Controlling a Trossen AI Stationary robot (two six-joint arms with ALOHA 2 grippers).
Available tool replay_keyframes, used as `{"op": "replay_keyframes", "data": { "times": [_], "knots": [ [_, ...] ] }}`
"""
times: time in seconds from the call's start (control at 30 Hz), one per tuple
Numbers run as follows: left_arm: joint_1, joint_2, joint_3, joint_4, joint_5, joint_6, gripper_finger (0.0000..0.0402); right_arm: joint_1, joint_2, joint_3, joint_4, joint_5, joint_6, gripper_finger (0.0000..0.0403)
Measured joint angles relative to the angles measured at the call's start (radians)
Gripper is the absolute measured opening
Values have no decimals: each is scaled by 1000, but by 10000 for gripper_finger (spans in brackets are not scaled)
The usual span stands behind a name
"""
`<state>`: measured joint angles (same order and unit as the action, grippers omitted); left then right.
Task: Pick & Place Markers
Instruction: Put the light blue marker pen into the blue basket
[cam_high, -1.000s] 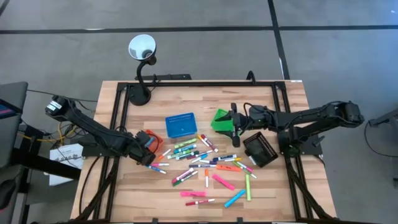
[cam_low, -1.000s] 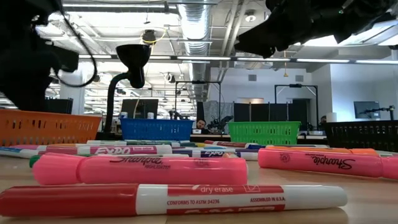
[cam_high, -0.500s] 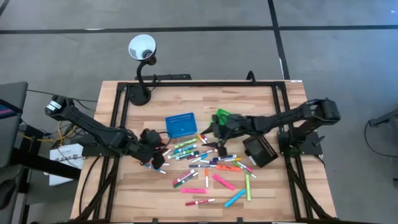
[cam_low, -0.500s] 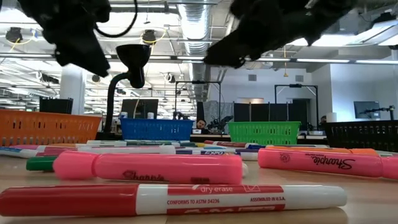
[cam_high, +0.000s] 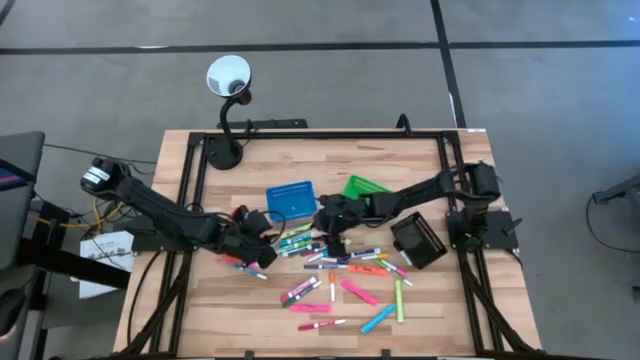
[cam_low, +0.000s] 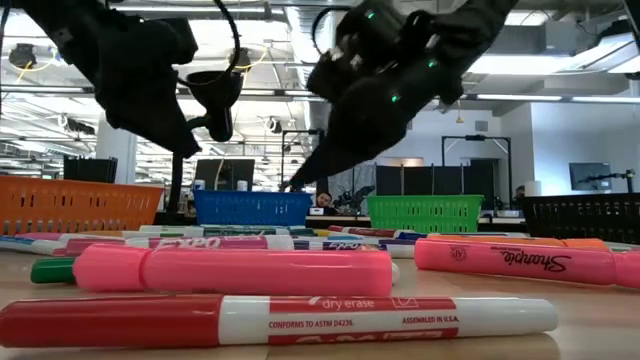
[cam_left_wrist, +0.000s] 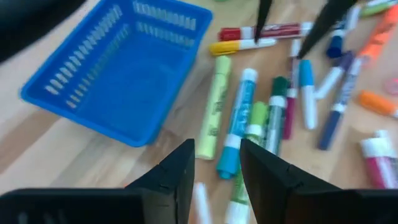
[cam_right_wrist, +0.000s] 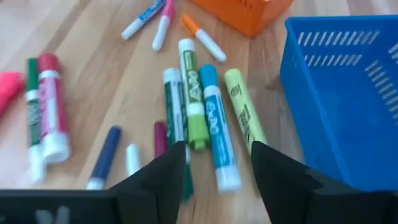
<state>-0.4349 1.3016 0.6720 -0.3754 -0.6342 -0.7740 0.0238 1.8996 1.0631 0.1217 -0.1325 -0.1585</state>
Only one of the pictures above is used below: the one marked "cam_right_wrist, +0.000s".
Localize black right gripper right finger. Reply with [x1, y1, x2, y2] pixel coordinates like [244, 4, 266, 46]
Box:
[251, 141, 340, 224]

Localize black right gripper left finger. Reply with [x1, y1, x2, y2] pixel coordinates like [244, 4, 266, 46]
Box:
[108, 141, 187, 224]

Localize thin maroon marker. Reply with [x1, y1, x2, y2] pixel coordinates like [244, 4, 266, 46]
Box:
[154, 121, 169, 159]

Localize thin navy marker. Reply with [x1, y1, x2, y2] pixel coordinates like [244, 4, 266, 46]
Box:
[86, 125, 123, 190]

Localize fat blue Expo marker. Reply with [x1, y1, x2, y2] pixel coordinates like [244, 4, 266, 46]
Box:
[198, 64, 243, 193]

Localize yellow highlighter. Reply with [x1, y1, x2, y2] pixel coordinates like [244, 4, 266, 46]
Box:
[223, 68, 268, 156]

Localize fat dark green Expo marker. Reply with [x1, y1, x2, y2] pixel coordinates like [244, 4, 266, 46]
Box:
[163, 67, 194, 202]

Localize fat lime green Expo marker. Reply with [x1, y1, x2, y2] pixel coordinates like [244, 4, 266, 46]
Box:
[178, 38, 211, 152]

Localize fat red Expo marker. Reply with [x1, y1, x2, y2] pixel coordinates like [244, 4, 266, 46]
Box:
[37, 52, 72, 163]

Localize thin green Expo marker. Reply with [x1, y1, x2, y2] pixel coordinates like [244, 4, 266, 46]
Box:
[25, 58, 47, 184]

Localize thin orange marker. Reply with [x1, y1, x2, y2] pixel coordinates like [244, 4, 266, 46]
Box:
[181, 14, 228, 63]

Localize thin pink marker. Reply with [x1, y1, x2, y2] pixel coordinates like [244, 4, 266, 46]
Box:
[152, 0, 175, 52]

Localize thin light blue Expo marker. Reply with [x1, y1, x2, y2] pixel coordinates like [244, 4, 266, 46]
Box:
[121, 0, 165, 40]

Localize pink highlighter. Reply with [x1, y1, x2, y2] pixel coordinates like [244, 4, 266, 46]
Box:
[0, 71, 26, 116]

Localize blue plastic basket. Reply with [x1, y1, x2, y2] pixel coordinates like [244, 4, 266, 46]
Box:
[279, 14, 398, 192]

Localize orange plastic basket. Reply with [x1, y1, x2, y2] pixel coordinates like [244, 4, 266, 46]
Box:
[189, 0, 295, 38]

